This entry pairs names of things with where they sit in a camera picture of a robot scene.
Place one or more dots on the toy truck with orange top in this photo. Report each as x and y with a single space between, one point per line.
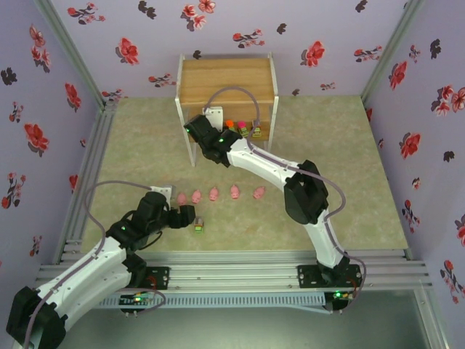
229 124

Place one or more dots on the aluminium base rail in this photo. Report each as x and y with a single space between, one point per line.
232 270

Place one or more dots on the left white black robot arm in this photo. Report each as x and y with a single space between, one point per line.
83 270

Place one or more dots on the toy truck with pink top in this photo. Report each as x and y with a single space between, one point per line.
242 127

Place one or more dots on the wooden shelf with white frame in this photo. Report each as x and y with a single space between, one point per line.
225 72

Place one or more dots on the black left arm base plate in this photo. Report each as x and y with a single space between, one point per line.
160 278

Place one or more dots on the aluminium corner post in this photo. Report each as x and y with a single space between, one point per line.
388 54
77 54

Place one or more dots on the aluminium frame bar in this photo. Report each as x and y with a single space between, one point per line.
432 320

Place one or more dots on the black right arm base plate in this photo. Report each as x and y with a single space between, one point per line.
309 276

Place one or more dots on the pink plastic pig toy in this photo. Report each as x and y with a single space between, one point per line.
258 192
181 199
235 192
213 194
196 196

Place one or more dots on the aluminium side rail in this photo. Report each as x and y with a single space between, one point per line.
89 163

